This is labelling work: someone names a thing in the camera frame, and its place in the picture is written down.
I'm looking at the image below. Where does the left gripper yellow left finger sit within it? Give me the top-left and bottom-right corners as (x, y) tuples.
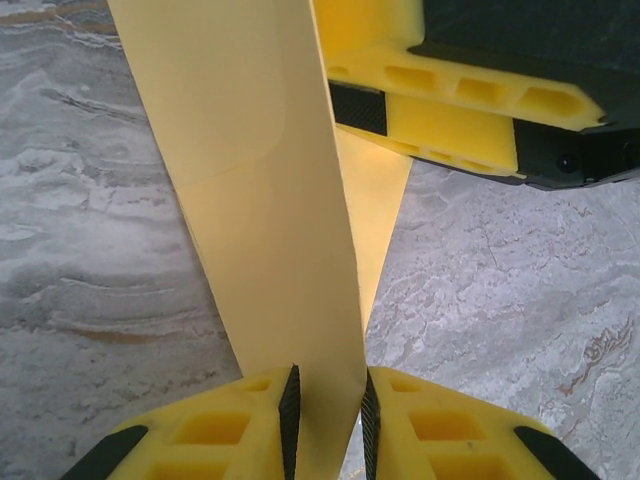
(58, 363), (302, 480)

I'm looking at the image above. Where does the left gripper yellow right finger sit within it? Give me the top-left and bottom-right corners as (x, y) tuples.
(359, 365), (602, 480)

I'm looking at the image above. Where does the yellow paper sheet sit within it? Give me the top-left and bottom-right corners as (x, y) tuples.
(106, 0), (415, 480)

